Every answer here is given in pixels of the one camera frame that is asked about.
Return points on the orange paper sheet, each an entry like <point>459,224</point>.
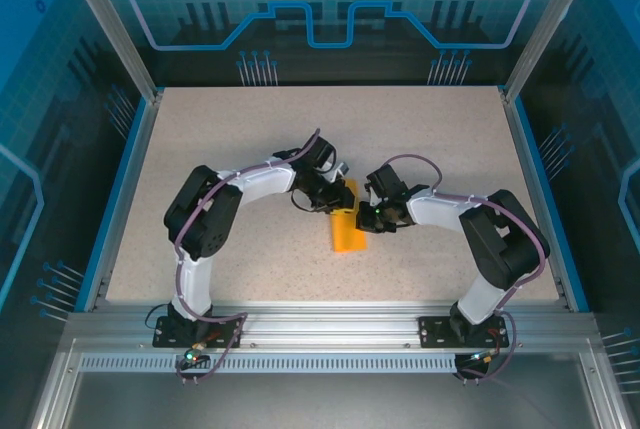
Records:
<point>350,236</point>

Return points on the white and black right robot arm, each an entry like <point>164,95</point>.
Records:
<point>435,211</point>

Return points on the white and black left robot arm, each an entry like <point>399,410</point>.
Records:
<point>260,181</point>

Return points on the small connector with green light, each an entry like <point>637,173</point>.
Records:
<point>192,355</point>
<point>482,357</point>

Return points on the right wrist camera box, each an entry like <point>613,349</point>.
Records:
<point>369,188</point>

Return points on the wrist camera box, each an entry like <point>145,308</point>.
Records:
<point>342,168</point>
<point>369,188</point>

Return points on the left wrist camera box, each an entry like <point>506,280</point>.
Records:
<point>342,168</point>

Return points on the aluminium mounting rail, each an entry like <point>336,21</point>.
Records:
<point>325,324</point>

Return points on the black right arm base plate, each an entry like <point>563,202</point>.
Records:
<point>435,331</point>

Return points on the aluminium side rail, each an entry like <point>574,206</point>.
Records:
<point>125,199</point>
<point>542,199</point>

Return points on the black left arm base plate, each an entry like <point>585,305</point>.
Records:
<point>172,334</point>

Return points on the aluminium frame post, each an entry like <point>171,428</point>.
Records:
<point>552,24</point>
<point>107,24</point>

